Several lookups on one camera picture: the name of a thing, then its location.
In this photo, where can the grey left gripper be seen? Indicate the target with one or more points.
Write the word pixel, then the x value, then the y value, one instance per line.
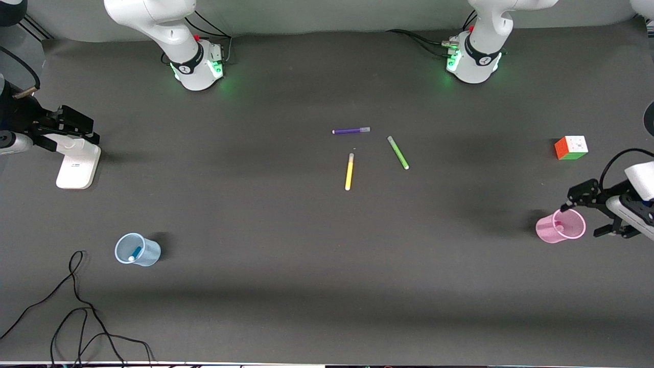
pixel 601 198

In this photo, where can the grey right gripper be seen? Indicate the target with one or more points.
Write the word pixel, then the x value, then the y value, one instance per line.
pixel 20 118

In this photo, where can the pink marker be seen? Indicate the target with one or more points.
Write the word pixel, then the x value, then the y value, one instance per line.
pixel 558 221

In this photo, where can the blue marker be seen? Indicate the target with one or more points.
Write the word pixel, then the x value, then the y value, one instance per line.
pixel 135 253

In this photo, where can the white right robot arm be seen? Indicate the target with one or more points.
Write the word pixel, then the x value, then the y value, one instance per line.
pixel 168 28

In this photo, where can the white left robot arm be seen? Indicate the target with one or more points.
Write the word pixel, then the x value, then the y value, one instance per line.
pixel 485 30

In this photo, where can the white plastic stand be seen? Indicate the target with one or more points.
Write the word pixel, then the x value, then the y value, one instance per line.
pixel 77 166

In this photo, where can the pink cup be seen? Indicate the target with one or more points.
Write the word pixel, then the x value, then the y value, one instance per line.
pixel 546 230

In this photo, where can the colourful puzzle cube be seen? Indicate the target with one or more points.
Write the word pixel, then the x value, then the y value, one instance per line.
pixel 570 148

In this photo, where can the light blue cup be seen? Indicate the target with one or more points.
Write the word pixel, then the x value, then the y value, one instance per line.
pixel 148 253

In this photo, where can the green marker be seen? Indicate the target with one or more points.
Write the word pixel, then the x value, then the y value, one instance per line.
pixel 397 152

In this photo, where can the yellow marker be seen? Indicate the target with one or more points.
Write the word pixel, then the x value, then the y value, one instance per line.
pixel 349 171

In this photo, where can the purple marker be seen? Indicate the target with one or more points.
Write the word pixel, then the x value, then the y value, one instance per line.
pixel 350 131

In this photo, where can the black frame rail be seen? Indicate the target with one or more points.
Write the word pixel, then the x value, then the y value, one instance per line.
pixel 38 28

